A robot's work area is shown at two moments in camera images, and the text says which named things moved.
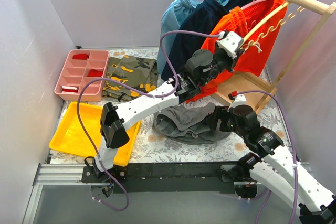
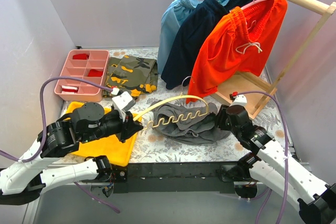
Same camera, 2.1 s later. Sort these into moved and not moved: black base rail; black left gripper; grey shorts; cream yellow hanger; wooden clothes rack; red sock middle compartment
Moved: black left gripper; cream yellow hanger
Not moved: wooden clothes rack; black base rail; grey shorts; red sock middle compartment
